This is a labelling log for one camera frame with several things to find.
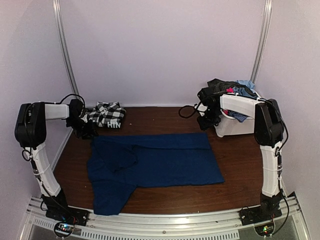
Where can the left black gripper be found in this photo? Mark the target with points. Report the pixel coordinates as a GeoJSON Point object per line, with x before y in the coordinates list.
{"type": "Point", "coordinates": [91, 130]}

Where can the aluminium front rail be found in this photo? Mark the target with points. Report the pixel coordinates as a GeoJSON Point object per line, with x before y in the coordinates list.
{"type": "Point", "coordinates": [219, 225]}

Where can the blue patterned garment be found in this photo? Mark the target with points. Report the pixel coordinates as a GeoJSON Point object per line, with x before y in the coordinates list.
{"type": "Point", "coordinates": [238, 116]}

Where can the red pink garment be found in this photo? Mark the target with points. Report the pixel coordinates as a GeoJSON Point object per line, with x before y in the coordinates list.
{"type": "Point", "coordinates": [229, 90]}

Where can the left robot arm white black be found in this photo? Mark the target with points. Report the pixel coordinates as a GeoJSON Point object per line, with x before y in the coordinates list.
{"type": "Point", "coordinates": [31, 133]}

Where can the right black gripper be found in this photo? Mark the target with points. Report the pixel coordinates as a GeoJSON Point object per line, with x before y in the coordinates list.
{"type": "Point", "coordinates": [205, 125]}

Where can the light blue garment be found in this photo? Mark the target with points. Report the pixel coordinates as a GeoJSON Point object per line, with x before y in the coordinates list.
{"type": "Point", "coordinates": [249, 84]}

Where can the navy blue garment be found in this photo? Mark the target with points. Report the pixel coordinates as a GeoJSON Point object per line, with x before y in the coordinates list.
{"type": "Point", "coordinates": [120, 164]}

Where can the left aluminium corner post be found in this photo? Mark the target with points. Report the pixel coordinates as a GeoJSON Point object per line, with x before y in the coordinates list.
{"type": "Point", "coordinates": [64, 47]}

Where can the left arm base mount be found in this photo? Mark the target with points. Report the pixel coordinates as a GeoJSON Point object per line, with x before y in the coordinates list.
{"type": "Point", "coordinates": [67, 217]}

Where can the dark grey garment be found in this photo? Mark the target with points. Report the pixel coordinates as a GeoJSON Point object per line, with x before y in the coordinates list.
{"type": "Point", "coordinates": [217, 85]}

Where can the right aluminium corner post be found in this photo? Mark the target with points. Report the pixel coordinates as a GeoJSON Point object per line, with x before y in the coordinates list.
{"type": "Point", "coordinates": [265, 26]}

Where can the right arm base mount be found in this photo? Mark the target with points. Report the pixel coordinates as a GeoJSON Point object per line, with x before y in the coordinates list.
{"type": "Point", "coordinates": [263, 215]}

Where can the aluminium corner post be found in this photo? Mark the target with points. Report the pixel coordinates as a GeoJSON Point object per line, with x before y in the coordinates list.
{"type": "Point", "coordinates": [265, 26]}
{"type": "Point", "coordinates": [64, 47]}

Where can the white plastic laundry bin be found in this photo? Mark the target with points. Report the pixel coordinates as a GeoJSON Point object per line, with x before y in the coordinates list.
{"type": "Point", "coordinates": [229, 126]}

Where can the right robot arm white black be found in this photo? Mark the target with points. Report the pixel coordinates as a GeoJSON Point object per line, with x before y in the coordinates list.
{"type": "Point", "coordinates": [268, 133]}

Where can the black white plaid shirt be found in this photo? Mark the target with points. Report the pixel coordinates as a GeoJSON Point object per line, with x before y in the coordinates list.
{"type": "Point", "coordinates": [106, 115]}

